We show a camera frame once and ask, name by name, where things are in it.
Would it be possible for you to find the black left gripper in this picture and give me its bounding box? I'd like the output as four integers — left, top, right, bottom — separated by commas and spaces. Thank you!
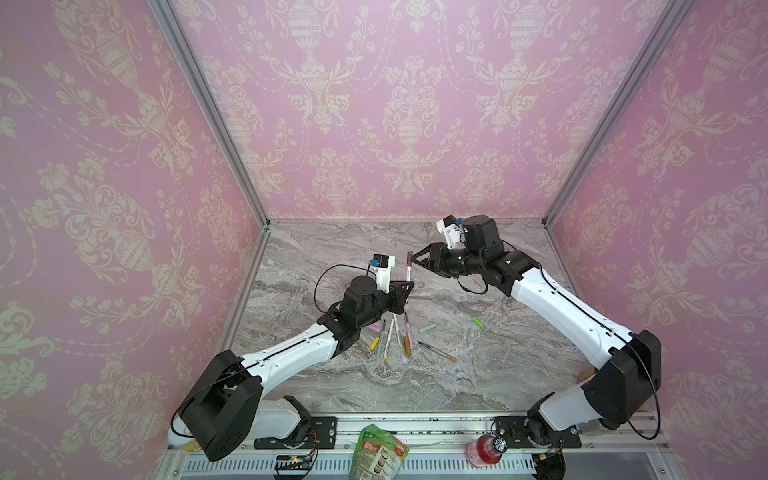
356, 279, 415, 330

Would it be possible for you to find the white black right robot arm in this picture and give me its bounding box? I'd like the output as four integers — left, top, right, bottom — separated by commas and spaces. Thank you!
411, 243, 661, 446

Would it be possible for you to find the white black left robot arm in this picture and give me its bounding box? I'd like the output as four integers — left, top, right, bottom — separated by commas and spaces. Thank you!
167, 275, 415, 462

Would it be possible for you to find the orange pen cap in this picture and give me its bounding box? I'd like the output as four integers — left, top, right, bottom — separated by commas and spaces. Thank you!
403, 336, 412, 357

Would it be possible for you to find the white pen yellow tip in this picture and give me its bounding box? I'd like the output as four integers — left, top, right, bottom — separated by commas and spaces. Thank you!
383, 318, 395, 360

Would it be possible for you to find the green snack bag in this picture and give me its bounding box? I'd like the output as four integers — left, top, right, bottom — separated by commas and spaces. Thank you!
349, 424, 409, 480

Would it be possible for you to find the red emergency stop button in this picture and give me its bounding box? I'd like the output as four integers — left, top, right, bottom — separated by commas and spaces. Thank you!
465, 434, 508, 468

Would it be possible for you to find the amber jar black lid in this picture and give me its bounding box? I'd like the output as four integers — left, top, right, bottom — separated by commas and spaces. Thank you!
577, 367, 597, 383

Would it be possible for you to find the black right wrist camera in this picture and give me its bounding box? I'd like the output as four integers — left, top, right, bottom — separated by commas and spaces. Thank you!
436, 214, 505, 259

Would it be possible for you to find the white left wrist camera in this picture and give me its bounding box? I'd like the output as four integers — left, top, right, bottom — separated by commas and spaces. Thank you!
370, 254, 396, 293

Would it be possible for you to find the black left camera cable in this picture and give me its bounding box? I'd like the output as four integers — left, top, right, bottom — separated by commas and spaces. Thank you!
313, 263, 373, 313

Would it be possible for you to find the aluminium front rail frame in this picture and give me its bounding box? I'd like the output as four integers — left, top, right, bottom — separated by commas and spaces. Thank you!
156, 412, 685, 479

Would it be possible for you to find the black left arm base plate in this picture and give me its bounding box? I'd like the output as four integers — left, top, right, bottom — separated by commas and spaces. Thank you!
253, 416, 338, 450

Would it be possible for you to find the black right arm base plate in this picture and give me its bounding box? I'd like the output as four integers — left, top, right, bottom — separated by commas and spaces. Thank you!
491, 415, 582, 450

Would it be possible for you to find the aluminium right corner post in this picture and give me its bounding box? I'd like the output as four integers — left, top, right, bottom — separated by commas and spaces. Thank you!
542, 0, 694, 233

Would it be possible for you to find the aluminium corner post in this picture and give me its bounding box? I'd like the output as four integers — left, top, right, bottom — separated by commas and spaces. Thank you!
542, 0, 694, 233
148, 0, 270, 231

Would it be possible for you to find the aluminium left corner post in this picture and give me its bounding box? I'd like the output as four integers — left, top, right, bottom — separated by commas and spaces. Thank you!
148, 0, 270, 231

